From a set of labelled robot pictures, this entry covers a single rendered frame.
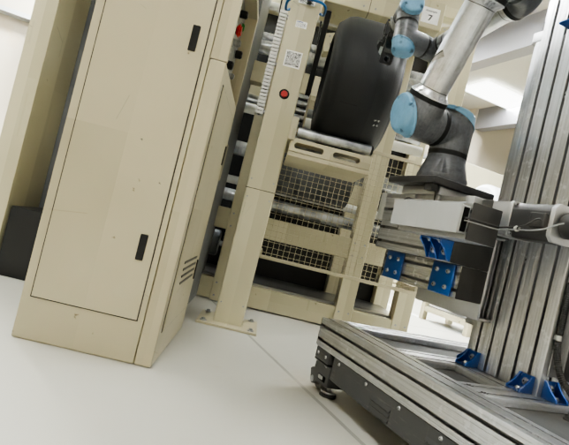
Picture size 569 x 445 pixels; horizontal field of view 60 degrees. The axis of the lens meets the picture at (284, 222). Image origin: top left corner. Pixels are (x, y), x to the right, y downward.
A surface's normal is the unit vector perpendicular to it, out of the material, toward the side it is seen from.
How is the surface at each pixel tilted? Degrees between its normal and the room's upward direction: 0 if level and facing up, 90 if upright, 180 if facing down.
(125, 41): 90
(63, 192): 90
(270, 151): 90
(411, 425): 90
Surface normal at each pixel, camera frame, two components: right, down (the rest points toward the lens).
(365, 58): 0.07, -0.13
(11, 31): 0.37, 0.07
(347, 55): -0.19, -0.16
